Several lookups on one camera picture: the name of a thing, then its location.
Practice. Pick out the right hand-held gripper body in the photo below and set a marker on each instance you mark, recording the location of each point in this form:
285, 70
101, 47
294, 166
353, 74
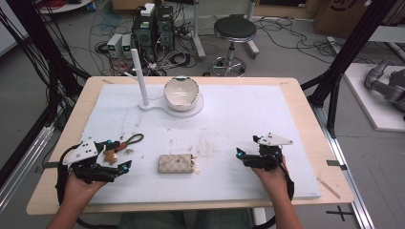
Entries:
267, 152

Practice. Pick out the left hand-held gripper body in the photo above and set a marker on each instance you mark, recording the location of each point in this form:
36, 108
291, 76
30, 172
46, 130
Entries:
81, 152

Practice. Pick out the person's right hand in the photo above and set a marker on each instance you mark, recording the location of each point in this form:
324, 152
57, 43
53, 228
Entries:
270, 181

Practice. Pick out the person's left hand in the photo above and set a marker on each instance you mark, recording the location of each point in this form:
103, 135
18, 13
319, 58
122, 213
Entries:
79, 191

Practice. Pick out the white foam mat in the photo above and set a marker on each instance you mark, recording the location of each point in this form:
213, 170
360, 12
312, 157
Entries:
229, 127

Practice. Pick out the beige quilted key pouch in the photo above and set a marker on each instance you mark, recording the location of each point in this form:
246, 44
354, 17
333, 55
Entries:
175, 163

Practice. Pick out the light wooden table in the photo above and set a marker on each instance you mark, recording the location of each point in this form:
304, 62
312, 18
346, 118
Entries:
324, 127

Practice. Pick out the thin wooden stick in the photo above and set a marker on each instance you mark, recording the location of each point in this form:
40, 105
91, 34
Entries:
329, 188

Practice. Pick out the white stand with pole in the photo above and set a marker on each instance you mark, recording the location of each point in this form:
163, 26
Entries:
142, 79

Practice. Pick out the white bowl gold rim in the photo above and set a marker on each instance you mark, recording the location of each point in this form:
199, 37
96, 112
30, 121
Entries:
181, 93

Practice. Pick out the black tape cross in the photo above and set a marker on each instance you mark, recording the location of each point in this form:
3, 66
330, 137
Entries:
340, 213

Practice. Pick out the grey power supply unit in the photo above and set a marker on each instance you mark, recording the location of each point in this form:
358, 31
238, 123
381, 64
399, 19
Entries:
126, 43
114, 44

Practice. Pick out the black round stool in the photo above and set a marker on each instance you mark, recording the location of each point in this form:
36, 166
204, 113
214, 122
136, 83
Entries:
235, 30

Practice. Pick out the black computer tower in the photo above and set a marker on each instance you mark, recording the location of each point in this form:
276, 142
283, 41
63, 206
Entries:
143, 38
165, 28

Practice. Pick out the white floor platform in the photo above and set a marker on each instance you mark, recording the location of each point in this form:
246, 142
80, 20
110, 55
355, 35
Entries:
375, 114

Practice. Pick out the white box on tower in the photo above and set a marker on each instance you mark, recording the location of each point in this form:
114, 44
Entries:
147, 9

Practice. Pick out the brown cardboard box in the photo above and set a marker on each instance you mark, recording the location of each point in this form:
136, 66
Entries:
340, 17

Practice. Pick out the aluminium rail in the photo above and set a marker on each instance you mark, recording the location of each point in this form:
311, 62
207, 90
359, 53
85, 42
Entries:
22, 165
350, 178

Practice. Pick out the black metal frame post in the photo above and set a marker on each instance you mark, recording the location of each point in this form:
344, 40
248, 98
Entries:
350, 47
41, 47

